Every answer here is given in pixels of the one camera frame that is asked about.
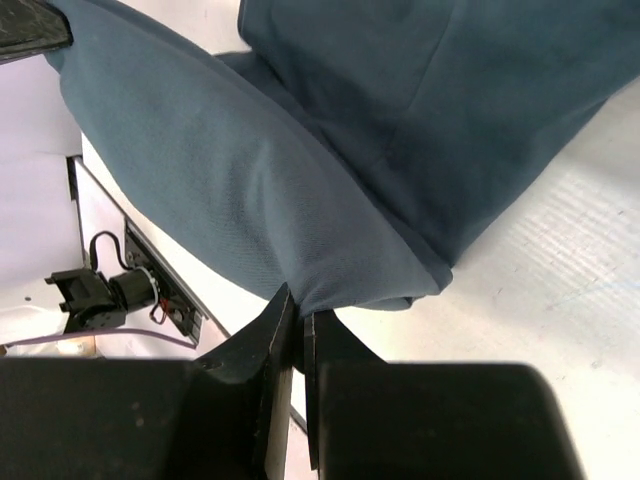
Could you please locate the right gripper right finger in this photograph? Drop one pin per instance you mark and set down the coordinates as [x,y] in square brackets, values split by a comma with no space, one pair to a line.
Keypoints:
[368,418]

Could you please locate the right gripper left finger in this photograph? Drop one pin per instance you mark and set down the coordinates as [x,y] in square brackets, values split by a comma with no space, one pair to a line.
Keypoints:
[224,415]

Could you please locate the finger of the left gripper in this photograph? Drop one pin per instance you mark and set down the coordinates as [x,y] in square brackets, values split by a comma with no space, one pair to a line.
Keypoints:
[30,28]

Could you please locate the blue t shirt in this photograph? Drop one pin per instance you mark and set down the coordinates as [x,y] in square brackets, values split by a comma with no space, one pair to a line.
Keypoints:
[357,148]

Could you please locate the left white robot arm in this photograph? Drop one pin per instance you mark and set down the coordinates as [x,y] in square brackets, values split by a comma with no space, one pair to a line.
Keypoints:
[92,304]

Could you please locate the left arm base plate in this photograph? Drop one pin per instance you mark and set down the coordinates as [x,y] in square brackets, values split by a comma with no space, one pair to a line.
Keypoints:
[182,315]

